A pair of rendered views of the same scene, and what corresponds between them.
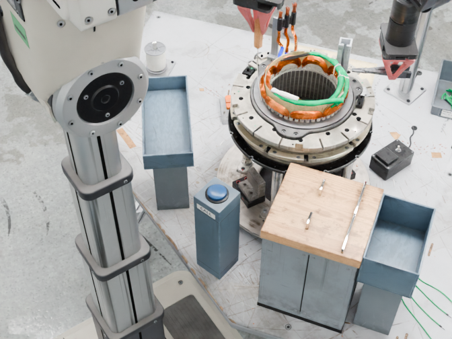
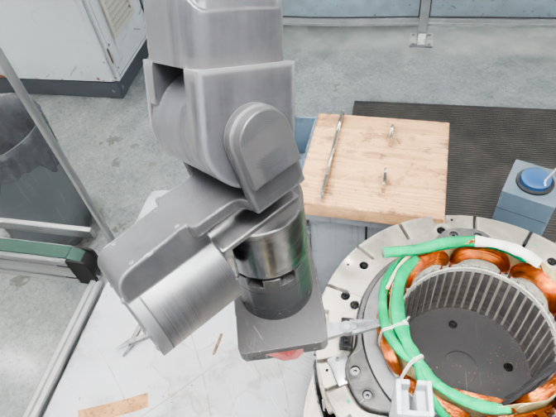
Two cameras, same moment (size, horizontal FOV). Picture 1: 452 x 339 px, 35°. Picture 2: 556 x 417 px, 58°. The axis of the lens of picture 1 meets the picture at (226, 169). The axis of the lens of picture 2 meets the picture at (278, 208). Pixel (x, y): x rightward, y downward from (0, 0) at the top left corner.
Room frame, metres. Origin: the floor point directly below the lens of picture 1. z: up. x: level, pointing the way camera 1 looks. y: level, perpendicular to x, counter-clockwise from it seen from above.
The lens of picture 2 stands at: (1.38, -0.34, 1.59)
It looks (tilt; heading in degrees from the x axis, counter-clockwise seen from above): 50 degrees down; 180
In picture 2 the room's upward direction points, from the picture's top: 10 degrees counter-clockwise
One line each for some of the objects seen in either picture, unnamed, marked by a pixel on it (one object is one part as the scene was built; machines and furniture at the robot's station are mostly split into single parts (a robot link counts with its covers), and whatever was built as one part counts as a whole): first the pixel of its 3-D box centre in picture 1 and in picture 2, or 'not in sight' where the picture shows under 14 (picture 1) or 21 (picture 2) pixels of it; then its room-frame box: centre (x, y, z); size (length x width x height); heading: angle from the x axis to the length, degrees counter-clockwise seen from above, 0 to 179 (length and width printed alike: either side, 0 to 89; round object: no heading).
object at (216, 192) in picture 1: (216, 192); (536, 179); (0.94, 0.02, 1.04); 0.04 x 0.04 x 0.01
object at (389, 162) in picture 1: (391, 158); not in sight; (1.24, -0.43, 0.81); 0.10 x 0.06 x 0.06; 128
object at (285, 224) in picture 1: (323, 212); (374, 165); (0.88, -0.19, 1.05); 0.20 x 0.19 x 0.02; 69
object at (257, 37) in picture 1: (258, 33); not in sight; (1.07, -0.06, 1.35); 0.02 x 0.02 x 0.06
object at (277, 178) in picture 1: (276, 190); not in sight; (1.06, -0.12, 0.91); 0.02 x 0.02 x 0.21
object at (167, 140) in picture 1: (169, 156); not in sight; (1.15, 0.13, 0.92); 0.25 x 0.11 x 0.28; 5
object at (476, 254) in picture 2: not in sight; (480, 259); (1.10, -0.14, 1.12); 0.06 x 0.02 x 0.04; 73
